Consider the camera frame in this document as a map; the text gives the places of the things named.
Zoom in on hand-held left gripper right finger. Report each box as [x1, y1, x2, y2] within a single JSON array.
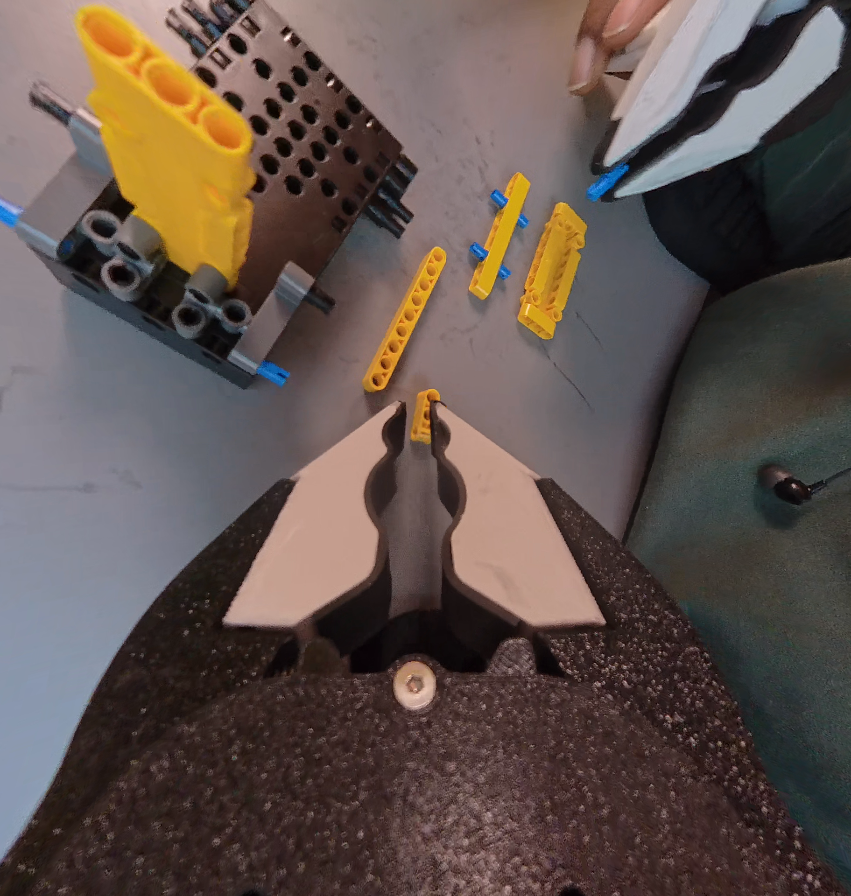
[[429, 402, 607, 655]]

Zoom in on person's black pants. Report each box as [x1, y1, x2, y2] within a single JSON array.
[[641, 157, 773, 294]]

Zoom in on black lego base block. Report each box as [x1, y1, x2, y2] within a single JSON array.
[[0, 0, 421, 391]]

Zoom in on yellow lego beam with pins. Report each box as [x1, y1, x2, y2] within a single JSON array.
[[468, 172, 532, 301]]

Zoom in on yellow lego panel piece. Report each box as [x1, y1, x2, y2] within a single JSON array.
[[517, 202, 588, 341]]

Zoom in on long yellow lego beam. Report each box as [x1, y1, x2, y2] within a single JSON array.
[[361, 245, 448, 392]]

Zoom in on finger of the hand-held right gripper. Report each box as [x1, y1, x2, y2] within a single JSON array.
[[591, 0, 815, 177], [604, 3, 848, 204]]

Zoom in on black earphone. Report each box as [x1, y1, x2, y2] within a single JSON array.
[[756, 458, 851, 506]]

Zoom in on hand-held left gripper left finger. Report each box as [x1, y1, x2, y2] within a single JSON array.
[[221, 400, 408, 669]]

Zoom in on short yellow lego beam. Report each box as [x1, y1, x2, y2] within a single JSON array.
[[409, 388, 442, 444]]

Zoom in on blue lego pin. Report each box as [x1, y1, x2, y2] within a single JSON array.
[[585, 164, 631, 204]]

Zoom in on person's right hand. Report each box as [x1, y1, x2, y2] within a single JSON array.
[[567, 0, 670, 97]]

